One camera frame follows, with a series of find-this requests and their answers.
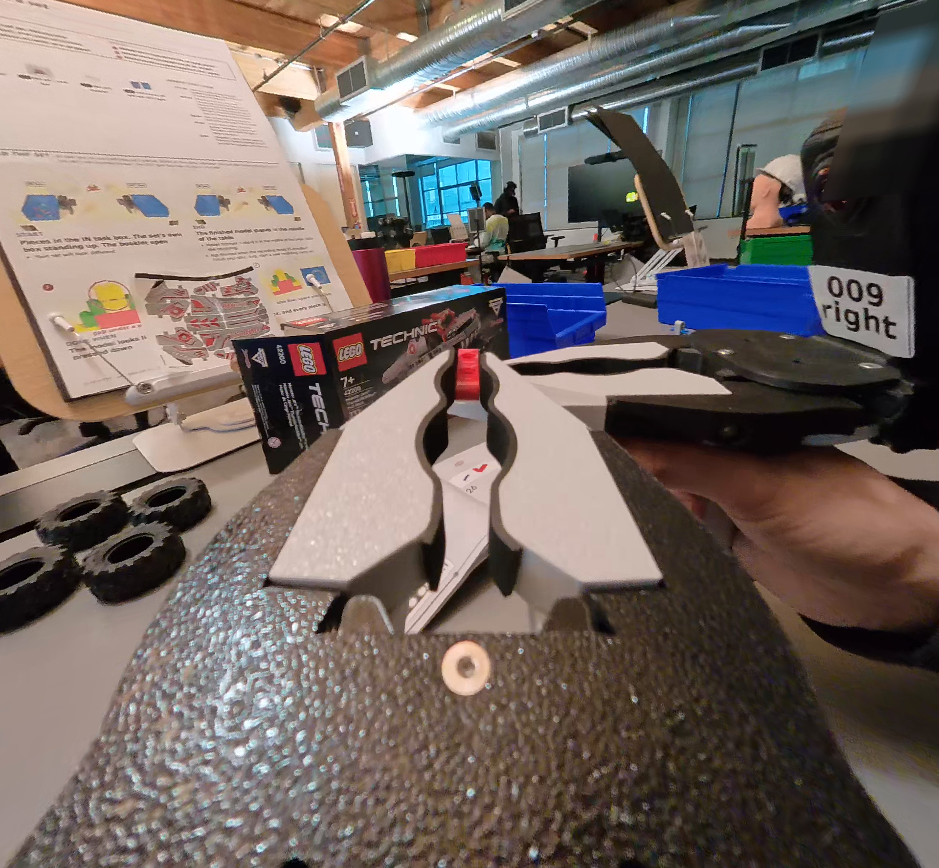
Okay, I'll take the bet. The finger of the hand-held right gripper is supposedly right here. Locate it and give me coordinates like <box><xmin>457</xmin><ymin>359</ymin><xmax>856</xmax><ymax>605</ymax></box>
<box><xmin>527</xmin><ymin>367</ymin><xmax>736</xmax><ymax>434</ymax></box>
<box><xmin>505</xmin><ymin>341</ymin><xmax>673</xmax><ymax>379</ymax></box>

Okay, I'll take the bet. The printed instruction sheet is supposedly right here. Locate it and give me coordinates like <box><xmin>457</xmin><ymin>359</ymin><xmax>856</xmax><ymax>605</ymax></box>
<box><xmin>0</xmin><ymin>0</ymin><xmax>355</xmax><ymax>401</ymax></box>

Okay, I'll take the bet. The black toy tyre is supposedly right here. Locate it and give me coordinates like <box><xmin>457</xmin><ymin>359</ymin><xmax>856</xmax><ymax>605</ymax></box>
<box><xmin>0</xmin><ymin>546</ymin><xmax>79</xmax><ymax>633</ymax></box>
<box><xmin>78</xmin><ymin>521</ymin><xmax>187</xmax><ymax>604</ymax></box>
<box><xmin>130</xmin><ymin>477</ymin><xmax>213</xmax><ymax>532</ymax></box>
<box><xmin>34</xmin><ymin>489</ymin><xmax>132</xmax><ymax>550</ymax></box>

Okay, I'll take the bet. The black monitor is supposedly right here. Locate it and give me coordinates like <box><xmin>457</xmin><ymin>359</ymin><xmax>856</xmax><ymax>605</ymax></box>
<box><xmin>566</xmin><ymin>155</ymin><xmax>663</xmax><ymax>224</ymax></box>

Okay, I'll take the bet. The red toy beam piece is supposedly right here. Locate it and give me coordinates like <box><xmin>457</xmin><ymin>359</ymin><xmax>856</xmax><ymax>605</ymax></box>
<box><xmin>454</xmin><ymin>348</ymin><xmax>486</xmax><ymax>404</ymax></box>

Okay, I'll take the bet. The green storage bin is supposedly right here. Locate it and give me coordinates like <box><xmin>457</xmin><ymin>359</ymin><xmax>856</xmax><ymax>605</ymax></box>
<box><xmin>738</xmin><ymin>232</ymin><xmax>814</xmax><ymax>268</ymax></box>

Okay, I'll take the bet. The wooden document stand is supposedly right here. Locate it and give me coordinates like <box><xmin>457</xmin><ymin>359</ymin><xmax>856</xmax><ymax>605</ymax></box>
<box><xmin>0</xmin><ymin>182</ymin><xmax>376</xmax><ymax>474</ymax></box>

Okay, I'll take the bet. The large blue storage bin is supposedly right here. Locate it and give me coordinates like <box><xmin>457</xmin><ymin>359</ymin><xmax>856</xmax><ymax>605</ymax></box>
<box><xmin>656</xmin><ymin>264</ymin><xmax>827</xmax><ymax>338</ymax></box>

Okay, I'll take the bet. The person's right hand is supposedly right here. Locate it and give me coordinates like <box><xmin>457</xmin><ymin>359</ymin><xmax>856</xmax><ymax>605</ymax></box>
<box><xmin>624</xmin><ymin>437</ymin><xmax>939</xmax><ymax>634</ymax></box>

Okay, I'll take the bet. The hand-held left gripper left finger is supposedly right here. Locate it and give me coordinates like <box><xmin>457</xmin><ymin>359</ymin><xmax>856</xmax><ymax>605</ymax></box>
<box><xmin>266</xmin><ymin>350</ymin><xmax>460</xmax><ymax>592</ymax></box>

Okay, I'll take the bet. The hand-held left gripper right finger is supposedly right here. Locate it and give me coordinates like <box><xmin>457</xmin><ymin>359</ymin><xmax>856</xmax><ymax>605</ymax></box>
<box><xmin>483</xmin><ymin>352</ymin><xmax>666</xmax><ymax>632</ymax></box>

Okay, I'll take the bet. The small blue storage bin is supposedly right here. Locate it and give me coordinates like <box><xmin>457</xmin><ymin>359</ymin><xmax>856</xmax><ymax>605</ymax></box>
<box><xmin>475</xmin><ymin>282</ymin><xmax>608</xmax><ymax>360</ymax></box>

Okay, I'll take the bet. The wooden table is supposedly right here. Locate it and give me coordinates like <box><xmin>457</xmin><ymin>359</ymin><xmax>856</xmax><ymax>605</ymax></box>
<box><xmin>502</xmin><ymin>240</ymin><xmax>648</xmax><ymax>283</ymax></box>

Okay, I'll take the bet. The black toy set box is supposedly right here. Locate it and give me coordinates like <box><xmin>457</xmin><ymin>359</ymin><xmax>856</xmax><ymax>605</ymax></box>
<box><xmin>232</xmin><ymin>285</ymin><xmax>510</xmax><ymax>475</ymax></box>

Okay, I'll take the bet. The maroon storage bin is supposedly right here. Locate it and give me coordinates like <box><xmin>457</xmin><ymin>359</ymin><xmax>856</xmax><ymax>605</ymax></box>
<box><xmin>351</xmin><ymin>247</ymin><xmax>393</xmax><ymax>304</ymax></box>

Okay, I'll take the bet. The grey desk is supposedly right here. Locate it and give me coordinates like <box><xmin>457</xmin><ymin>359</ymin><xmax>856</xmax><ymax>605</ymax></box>
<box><xmin>0</xmin><ymin>292</ymin><xmax>939</xmax><ymax>868</ymax></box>

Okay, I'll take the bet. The black office chair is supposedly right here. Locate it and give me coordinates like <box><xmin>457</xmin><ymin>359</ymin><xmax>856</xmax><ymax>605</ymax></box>
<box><xmin>507</xmin><ymin>212</ymin><xmax>548</xmax><ymax>255</ymax></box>

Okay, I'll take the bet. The silver ventilation duct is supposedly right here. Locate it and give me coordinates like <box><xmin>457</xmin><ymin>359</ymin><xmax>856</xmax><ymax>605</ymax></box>
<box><xmin>314</xmin><ymin>0</ymin><xmax>736</xmax><ymax>122</ymax></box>
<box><xmin>420</xmin><ymin>5</ymin><xmax>881</xmax><ymax>144</ymax></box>

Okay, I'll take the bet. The white instruction booklet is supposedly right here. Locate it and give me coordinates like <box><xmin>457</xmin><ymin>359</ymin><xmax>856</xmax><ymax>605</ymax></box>
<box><xmin>403</xmin><ymin>398</ymin><xmax>509</xmax><ymax>636</ymax></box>

